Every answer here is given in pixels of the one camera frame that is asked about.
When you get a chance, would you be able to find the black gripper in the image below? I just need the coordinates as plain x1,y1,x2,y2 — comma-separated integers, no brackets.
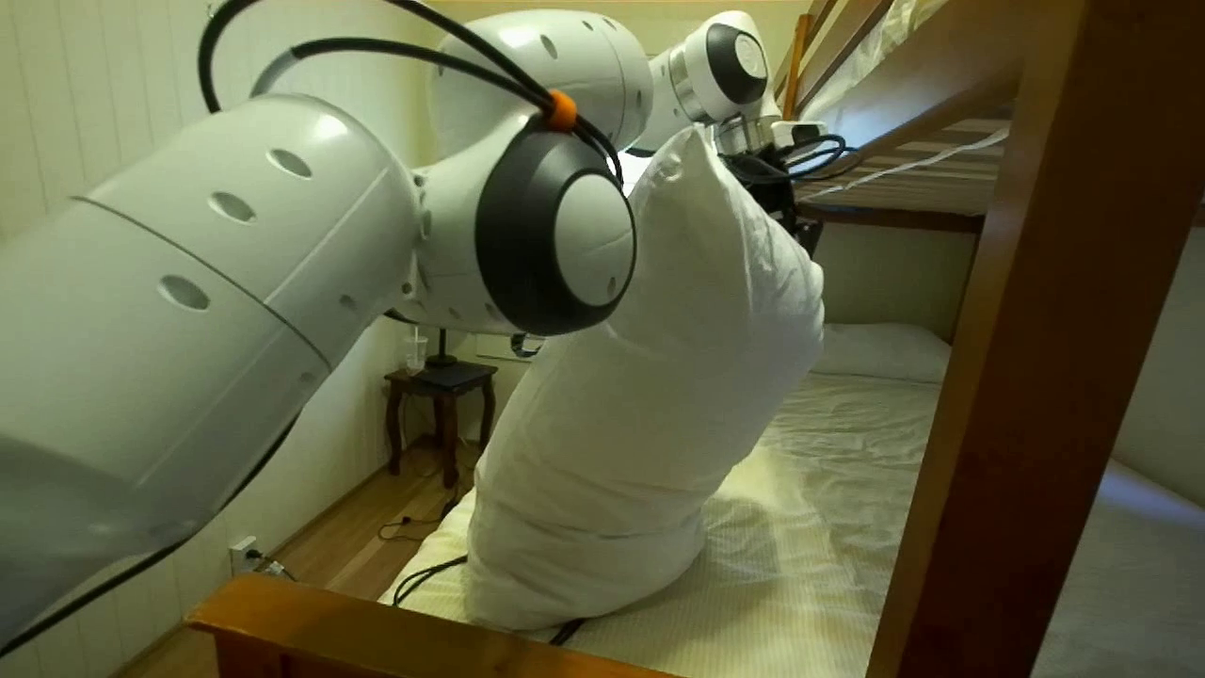
726,149,823,253

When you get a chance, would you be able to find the large white pillow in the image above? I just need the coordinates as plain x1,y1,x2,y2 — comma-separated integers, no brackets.
464,127,823,628

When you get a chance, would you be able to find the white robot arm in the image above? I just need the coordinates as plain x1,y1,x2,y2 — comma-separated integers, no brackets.
0,12,823,644

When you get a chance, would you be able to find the small white far pillow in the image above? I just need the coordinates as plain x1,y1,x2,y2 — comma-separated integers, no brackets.
818,325,949,382

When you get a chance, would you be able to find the upper bunk mattress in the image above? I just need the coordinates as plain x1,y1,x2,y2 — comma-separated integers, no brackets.
798,0,949,124

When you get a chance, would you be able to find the dark wooden side table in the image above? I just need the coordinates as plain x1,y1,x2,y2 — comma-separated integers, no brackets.
384,360,497,488

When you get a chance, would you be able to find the yellow bed comforter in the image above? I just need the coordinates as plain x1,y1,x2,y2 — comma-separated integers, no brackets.
379,360,946,678

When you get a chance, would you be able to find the wooden bunk bed frame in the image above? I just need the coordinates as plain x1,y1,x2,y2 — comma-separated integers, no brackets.
186,0,1205,678

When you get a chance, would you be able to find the black charging cable on bed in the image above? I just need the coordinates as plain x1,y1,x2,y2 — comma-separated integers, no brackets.
389,551,594,650

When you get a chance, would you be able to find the wall power outlet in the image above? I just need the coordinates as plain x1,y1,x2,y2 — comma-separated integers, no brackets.
230,537,264,571

